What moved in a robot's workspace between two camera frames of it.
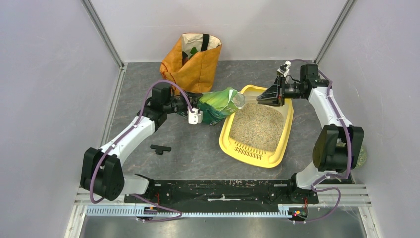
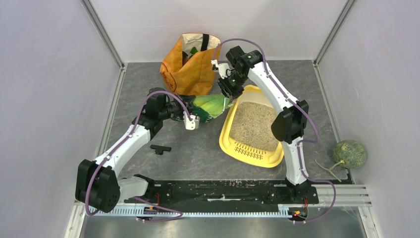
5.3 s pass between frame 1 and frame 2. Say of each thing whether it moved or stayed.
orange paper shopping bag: stayed
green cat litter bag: moved
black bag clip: stayed
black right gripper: moved
